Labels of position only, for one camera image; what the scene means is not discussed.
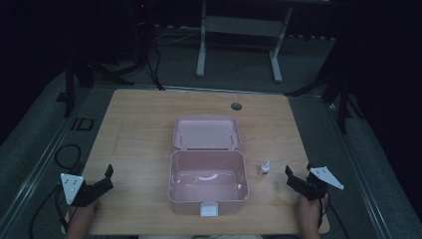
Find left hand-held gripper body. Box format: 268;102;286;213
60;172;103;208

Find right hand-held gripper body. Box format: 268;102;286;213
298;162;345;202

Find small white bottle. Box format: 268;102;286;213
257;159;272;176

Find pink plastic storage box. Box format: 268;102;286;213
166;114;250;219

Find person's left hand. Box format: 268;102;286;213
67;198;102;222

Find person's right hand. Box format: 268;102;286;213
296;192;330;227

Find black tripod stand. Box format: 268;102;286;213
55;49;135;120
284;63;364;135

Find black looped floor cable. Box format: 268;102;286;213
54;143;85;173

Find metal floor rail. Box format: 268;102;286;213
322;98;394;239
0;87;112;235

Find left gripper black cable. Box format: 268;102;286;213
29;183;73;239

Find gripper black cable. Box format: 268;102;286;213
317;195;350;239
29;183;73;239

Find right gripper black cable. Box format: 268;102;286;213
317;195;350;239

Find black background cables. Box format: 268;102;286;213
142;31;200;92

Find white metal desk frame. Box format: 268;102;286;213
195;0;295;84

